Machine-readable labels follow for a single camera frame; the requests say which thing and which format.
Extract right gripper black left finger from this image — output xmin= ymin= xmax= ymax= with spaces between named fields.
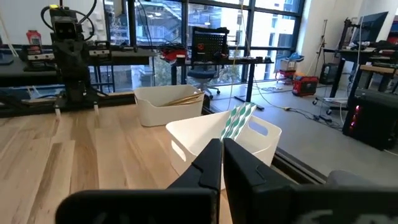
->
xmin=54 ymin=138 xmax=224 ymax=224

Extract black computer monitor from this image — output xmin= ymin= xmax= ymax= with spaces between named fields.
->
xmin=350 ymin=11 xmax=389 ymax=45

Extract blue item on box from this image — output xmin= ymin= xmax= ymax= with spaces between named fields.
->
xmin=286 ymin=52 xmax=305 ymax=62

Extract black standing desk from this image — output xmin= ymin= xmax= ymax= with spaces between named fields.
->
xmin=322 ymin=45 xmax=398 ymax=103

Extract dark blue office chair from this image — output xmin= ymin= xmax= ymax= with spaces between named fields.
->
xmin=186 ymin=67 xmax=222 ymax=100

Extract white plastic bin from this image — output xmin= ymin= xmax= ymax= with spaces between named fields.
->
xmin=165 ymin=108 xmax=283 ymax=191

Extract teal patterned handle knife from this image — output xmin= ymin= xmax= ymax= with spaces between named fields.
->
xmin=219 ymin=102 xmax=246 ymax=142
xmin=224 ymin=101 xmax=253 ymax=142

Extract white box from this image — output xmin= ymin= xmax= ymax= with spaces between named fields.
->
xmin=279 ymin=58 xmax=299 ymax=72

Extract wooden chopstick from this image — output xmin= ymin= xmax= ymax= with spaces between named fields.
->
xmin=163 ymin=95 xmax=205 ymax=107
xmin=164 ymin=92 xmax=205 ymax=106

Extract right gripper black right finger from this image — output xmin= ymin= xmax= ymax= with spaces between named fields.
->
xmin=223 ymin=138 xmax=398 ymax=224

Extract wooden desk top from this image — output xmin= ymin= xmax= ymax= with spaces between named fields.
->
xmin=359 ymin=64 xmax=398 ymax=76

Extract black window frame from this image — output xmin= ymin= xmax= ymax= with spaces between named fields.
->
xmin=104 ymin=0 xmax=307 ymax=86

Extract white wheeled cart base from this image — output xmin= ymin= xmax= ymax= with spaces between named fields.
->
xmin=312 ymin=95 xmax=349 ymax=115

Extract black power strip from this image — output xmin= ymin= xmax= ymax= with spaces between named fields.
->
xmin=313 ymin=113 xmax=333 ymax=123

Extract black speaker case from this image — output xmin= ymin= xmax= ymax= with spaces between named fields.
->
xmin=319 ymin=62 xmax=339 ymax=85

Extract red bottle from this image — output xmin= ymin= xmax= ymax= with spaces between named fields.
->
xmin=25 ymin=29 xmax=44 ymax=47

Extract grey office desk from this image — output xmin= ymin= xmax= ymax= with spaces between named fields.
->
xmin=0 ymin=48 xmax=158 ymax=88

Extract yellow cable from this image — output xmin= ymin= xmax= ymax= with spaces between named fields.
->
xmin=226 ymin=0 xmax=292 ymax=112

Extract red item on desk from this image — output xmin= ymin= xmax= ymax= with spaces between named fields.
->
xmin=160 ymin=46 xmax=188 ymax=64

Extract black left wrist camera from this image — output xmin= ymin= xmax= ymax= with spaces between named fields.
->
xmin=52 ymin=17 xmax=83 ymax=43

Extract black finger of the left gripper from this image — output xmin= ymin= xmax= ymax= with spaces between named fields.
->
xmin=72 ymin=40 xmax=112 ymax=77
xmin=20 ymin=45 xmax=73 ymax=77

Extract black left camera cable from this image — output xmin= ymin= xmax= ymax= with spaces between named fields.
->
xmin=39 ymin=0 xmax=98 ymax=35

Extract black computer tower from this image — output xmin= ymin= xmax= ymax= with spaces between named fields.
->
xmin=341 ymin=89 xmax=398 ymax=152

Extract pale grey plastic bin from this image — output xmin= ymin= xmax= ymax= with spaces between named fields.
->
xmin=133 ymin=84 xmax=206 ymax=128

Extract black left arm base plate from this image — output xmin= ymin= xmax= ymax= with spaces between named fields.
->
xmin=52 ymin=90 xmax=105 ymax=110

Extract red crate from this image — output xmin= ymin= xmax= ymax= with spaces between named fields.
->
xmin=277 ymin=70 xmax=296 ymax=85

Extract red black toolbox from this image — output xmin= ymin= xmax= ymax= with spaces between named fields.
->
xmin=291 ymin=75 xmax=320 ymax=98

